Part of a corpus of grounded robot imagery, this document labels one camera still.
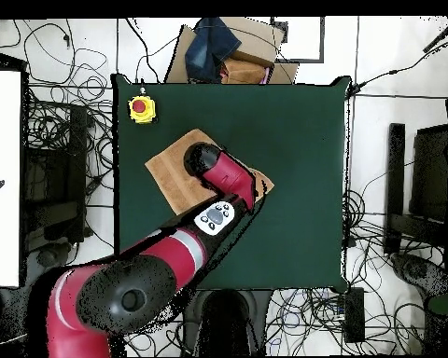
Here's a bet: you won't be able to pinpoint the white desk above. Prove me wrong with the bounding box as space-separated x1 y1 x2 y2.
0 70 22 288

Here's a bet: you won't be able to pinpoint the black panel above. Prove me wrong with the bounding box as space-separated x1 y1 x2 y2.
410 124 448 225

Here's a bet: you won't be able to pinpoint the black pedestal leg with knob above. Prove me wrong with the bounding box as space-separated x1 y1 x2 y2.
25 241 79 273
391 253 448 299

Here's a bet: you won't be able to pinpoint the tan terry towel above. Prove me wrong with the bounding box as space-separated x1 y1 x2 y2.
144 128 275 217

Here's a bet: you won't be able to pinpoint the dark square frame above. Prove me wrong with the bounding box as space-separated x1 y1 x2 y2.
270 16 326 63

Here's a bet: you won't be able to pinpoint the black power strip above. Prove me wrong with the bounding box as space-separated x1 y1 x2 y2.
343 286 366 344

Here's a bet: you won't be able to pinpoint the black equipment stand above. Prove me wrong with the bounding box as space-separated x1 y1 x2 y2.
21 103 94 251

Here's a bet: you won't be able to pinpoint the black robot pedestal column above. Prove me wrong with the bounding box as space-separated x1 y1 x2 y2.
182 288 274 358

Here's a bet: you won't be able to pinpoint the brown cardboard box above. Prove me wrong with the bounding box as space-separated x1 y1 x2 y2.
163 16 301 85

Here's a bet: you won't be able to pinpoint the yellow emergency stop button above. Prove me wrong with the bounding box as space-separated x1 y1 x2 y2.
127 94 159 125

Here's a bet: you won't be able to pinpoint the dark rod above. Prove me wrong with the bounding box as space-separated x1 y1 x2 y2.
422 16 448 53

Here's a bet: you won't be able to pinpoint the dark green tablecloth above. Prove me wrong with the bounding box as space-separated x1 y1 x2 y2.
110 73 354 294

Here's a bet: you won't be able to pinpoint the long black bar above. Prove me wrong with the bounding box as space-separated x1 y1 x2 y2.
383 122 407 256

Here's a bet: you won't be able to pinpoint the blue denim jeans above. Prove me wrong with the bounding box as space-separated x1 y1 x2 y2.
184 16 243 84

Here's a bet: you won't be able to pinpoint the black cable with connector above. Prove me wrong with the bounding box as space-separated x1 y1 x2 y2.
345 34 448 99

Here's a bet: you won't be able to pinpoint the tan towel in box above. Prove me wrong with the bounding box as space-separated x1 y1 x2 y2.
220 57 272 85

